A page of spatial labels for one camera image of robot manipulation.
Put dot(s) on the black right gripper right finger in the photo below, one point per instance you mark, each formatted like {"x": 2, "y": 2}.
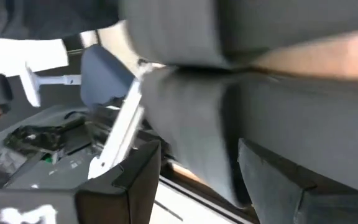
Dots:
{"x": 278, "y": 193}

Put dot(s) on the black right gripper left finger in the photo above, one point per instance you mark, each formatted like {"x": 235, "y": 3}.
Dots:
{"x": 110, "y": 199}

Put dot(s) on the grey desk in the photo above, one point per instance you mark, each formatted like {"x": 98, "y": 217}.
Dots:
{"x": 57, "y": 171}

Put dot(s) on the grey mesh office chair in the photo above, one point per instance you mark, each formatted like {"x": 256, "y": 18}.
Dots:
{"x": 191, "y": 118}

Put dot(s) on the person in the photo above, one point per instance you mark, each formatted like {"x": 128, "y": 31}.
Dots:
{"x": 26, "y": 53}

